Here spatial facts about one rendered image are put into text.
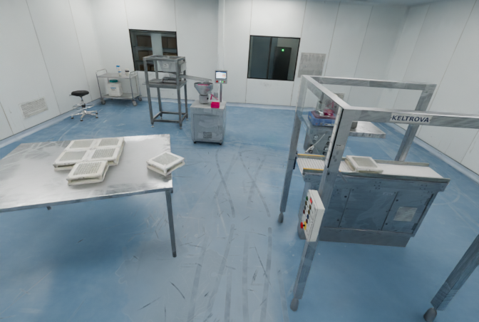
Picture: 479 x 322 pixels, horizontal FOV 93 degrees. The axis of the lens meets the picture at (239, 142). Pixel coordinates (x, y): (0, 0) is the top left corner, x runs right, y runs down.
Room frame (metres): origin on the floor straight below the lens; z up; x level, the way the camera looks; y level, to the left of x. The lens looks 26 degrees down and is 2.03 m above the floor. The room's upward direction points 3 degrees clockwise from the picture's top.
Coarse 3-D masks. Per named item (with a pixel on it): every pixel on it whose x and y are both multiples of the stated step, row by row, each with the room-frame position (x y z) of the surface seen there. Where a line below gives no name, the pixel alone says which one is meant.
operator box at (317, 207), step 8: (312, 192) 1.12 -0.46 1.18; (312, 200) 1.05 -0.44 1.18; (320, 200) 1.05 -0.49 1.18; (312, 208) 1.02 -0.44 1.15; (320, 208) 0.98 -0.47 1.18; (304, 216) 1.11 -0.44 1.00; (312, 216) 0.99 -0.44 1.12; (320, 216) 0.98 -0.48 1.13; (312, 224) 0.98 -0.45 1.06; (320, 224) 0.98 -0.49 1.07; (304, 232) 1.04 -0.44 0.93; (312, 232) 0.98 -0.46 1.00; (312, 240) 0.98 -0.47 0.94
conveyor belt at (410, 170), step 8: (304, 160) 1.99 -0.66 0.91; (312, 160) 2.00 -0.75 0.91; (320, 160) 2.01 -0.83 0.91; (312, 168) 1.85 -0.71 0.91; (320, 168) 1.85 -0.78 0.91; (344, 168) 1.88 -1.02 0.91; (384, 168) 1.93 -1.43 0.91; (392, 168) 1.93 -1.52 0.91; (400, 168) 1.94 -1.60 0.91; (408, 168) 1.95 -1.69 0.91; (416, 168) 1.96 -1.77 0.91; (424, 168) 1.97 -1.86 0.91; (424, 176) 1.82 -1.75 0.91; (432, 176) 1.83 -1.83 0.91; (440, 176) 1.84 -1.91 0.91; (448, 184) 1.76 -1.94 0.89
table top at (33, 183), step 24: (24, 144) 2.07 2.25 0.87; (48, 144) 2.10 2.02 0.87; (144, 144) 2.23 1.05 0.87; (168, 144) 2.27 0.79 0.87; (0, 168) 1.62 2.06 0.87; (24, 168) 1.64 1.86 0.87; (48, 168) 1.66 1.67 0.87; (120, 168) 1.73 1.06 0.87; (144, 168) 1.75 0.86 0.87; (0, 192) 1.31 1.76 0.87; (24, 192) 1.33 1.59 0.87; (48, 192) 1.35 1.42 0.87; (72, 192) 1.36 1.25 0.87; (96, 192) 1.38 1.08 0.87; (120, 192) 1.39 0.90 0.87; (144, 192) 1.44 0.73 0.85
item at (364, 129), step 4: (360, 124) 1.93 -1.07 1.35; (364, 124) 1.93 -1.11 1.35; (368, 124) 1.94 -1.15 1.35; (372, 124) 1.95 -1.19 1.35; (352, 128) 1.81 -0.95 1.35; (356, 128) 1.81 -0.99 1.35; (360, 128) 1.82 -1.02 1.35; (364, 128) 1.82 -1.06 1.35; (368, 128) 1.83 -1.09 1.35; (372, 128) 1.83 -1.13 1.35; (376, 128) 1.84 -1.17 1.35; (352, 132) 1.73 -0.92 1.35; (356, 132) 1.73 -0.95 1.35; (360, 132) 1.73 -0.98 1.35; (364, 132) 1.74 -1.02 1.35; (368, 132) 1.74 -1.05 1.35; (372, 132) 1.75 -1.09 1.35; (376, 132) 1.76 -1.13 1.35; (380, 132) 1.76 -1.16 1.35; (356, 136) 1.73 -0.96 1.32; (360, 136) 1.73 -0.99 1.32; (364, 136) 1.73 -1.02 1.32; (368, 136) 1.73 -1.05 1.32; (372, 136) 1.73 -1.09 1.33; (376, 136) 1.72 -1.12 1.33; (380, 136) 1.72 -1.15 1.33; (384, 136) 1.73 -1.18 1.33
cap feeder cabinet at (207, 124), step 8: (192, 104) 4.20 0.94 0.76; (200, 104) 4.23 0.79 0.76; (208, 104) 4.26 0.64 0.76; (224, 104) 4.33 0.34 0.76; (192, 112) 4.03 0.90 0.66; (200, 112) 4.03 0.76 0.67; (208, 112) 4.03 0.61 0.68; (216, 112) 4.03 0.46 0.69; (224, 112) 4.18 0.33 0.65; (192, 120) 4.03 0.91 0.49; (200, 120) 4.03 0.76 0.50; (208, 120) 4.02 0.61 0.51; (216, 120) 4.02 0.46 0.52; (224, 120) 4.23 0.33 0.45; (192, 128) 4.03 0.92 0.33; (200, 128) 4.03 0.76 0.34; (208, 128) 4.02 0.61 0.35; (216, 128) 4.02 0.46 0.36; (224, 128) 4.27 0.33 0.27; (192, 136) 4.03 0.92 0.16; (200, 136) 4.03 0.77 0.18; (208, 136) 4.03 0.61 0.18; (216, 136) 4.02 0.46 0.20
